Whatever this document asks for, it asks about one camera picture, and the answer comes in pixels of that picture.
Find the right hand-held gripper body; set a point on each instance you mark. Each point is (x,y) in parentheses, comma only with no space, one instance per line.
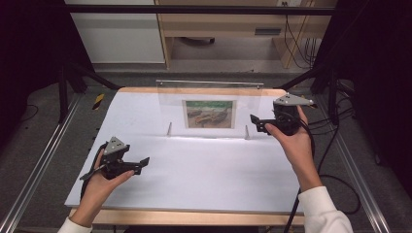
(286,113)

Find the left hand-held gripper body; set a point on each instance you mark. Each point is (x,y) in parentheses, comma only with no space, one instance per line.
(115,155)

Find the silver metal post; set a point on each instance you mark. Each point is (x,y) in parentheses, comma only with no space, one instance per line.
(169,129)
(247,132)

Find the painting postcard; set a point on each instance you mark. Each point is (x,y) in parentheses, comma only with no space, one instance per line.
(209,114)

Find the clear acrylic sheet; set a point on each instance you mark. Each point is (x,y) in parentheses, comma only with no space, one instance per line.
(207,93)

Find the person's right hand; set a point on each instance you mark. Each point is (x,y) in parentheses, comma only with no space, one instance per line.
(298,149)

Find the person's left hand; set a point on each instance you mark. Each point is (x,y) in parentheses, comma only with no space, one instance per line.
(97,191)

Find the black metal stand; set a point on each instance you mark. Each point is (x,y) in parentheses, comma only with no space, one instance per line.
(73,87)
(324,84)

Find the white table mat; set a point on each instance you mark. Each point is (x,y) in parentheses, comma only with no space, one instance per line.
(194,174)

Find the yellow black striped tape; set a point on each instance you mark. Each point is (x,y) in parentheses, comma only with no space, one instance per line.
(98,101)

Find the black chair base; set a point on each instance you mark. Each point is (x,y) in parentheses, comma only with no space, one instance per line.
(197,40)

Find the wooden desk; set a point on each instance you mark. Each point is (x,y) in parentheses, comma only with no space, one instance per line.
(226,24)

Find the white cabinet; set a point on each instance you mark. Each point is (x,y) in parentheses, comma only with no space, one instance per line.
(120,35)

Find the black metal crossbar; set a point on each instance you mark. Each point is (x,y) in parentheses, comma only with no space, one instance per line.
(194,9)

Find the aluminium rail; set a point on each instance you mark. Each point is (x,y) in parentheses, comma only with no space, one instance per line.
(35,168)
(359,174)

